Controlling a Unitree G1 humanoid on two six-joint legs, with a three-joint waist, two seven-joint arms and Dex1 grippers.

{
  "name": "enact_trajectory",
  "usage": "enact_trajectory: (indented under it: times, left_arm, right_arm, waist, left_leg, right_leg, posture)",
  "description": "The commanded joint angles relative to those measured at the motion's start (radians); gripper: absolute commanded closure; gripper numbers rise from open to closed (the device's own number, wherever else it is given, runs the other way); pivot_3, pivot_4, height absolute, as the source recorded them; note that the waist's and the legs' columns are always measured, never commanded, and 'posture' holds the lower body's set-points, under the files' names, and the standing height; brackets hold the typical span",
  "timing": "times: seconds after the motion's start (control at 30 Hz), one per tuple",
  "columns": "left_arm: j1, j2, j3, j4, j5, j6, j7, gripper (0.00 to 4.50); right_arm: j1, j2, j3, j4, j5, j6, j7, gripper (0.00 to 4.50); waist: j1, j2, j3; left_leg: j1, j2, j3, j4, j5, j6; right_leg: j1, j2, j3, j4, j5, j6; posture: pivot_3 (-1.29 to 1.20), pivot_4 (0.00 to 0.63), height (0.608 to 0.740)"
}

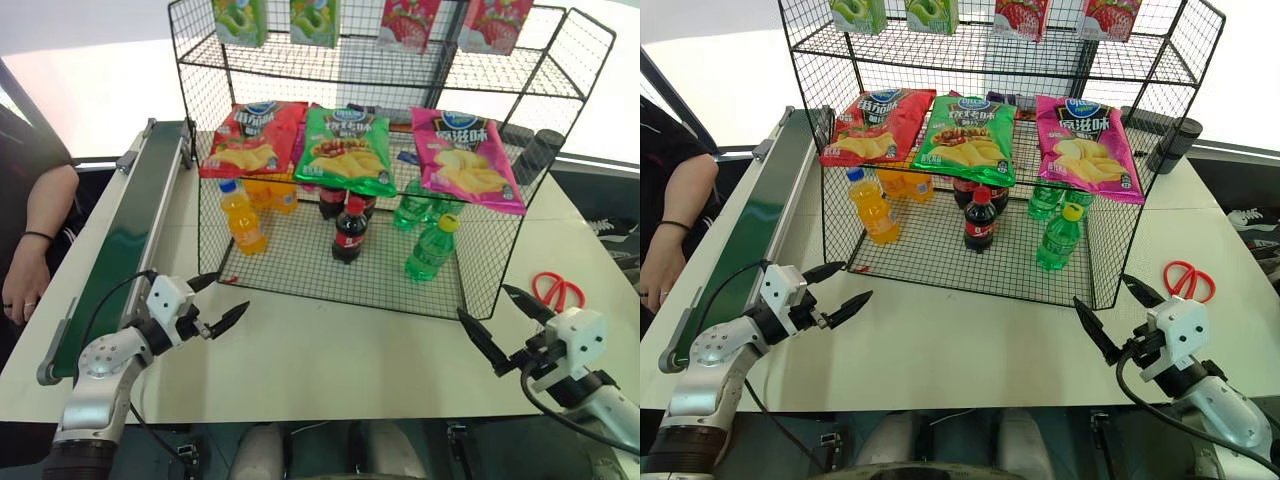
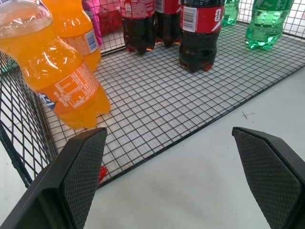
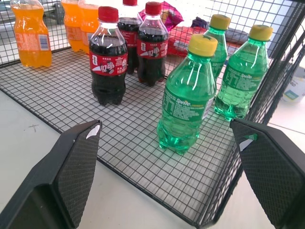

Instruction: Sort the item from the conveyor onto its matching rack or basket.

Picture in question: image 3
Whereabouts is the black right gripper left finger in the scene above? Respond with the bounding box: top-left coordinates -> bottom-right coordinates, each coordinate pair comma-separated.
0,120 -> 102,229

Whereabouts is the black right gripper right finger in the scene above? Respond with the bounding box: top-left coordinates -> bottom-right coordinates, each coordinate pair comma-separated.
230,118 -> 305,229

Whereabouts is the white round tub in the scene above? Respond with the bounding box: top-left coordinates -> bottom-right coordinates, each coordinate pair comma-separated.
282,63 -> 305,103

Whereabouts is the green Sprite bottle yellow cap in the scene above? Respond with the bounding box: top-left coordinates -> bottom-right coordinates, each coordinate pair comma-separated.
156,34 -> 219,155
203,14 -> 231,82
213,24 -> 274,121

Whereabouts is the cola bottle red cap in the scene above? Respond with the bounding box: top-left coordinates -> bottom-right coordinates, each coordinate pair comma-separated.
136,1 -> 169,87
118,0 -> 143,75
89,6 -> 128,106

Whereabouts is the orange soda bottle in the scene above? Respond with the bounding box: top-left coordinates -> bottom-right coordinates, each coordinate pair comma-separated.
61,0 -> 84,53
10,0 -> 52,69
78,0 -> 101,55

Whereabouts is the grey snack package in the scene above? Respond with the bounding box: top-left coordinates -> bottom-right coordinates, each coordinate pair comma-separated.
225,27 -> 250,43

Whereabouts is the red snack package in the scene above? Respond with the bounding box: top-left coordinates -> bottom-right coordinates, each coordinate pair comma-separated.
166,25 -> 210,58

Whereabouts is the purple snack package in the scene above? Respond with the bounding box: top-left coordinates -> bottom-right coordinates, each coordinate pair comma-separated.
192,16 -> 210,28

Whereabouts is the pink snack bag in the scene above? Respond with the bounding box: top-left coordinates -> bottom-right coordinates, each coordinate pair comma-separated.
139,1 -> 184,33

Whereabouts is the black wire mesh basket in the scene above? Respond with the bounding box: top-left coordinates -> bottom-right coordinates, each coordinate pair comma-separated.
0,0 -> 305,229

